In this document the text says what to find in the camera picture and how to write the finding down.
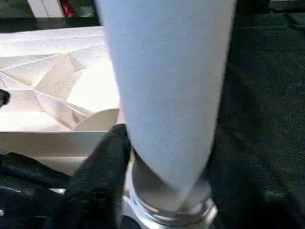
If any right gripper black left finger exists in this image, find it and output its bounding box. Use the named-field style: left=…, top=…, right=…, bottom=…
left=59, top=123, right=132, bottom=229

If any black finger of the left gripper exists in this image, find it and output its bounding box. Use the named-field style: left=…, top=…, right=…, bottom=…
left=0, top=88, right=11, bottom=109
left=0, top=152, right=72, bottom=189

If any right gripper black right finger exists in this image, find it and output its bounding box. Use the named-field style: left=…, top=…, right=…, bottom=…
left=208, top=133, right=305, bottom=229

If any white plastic table leg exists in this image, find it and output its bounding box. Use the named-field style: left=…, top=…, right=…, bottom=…
left=95, top=0, right=239, bottom=217

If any black mat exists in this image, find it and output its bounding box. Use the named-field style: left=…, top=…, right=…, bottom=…
left=0, top=0, right=305, bottom=229

